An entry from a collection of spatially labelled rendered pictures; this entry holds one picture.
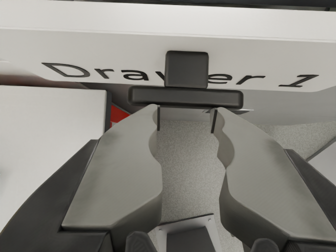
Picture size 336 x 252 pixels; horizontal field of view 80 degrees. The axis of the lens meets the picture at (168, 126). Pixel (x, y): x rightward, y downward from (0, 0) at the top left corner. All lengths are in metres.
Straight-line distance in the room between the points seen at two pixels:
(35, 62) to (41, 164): 0.16
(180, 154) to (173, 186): 0.16
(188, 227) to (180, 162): 0.32
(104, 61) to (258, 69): 0.12
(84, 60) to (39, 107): 0.17
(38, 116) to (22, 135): 0.03
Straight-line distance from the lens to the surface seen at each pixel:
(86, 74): 0.21
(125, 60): 0.16
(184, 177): 1.06
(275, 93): 0.39
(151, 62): 0.16
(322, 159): 1.25
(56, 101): 0.32
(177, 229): 1.12
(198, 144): 1.05
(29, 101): 0.34
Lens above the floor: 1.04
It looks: 87 degrees down
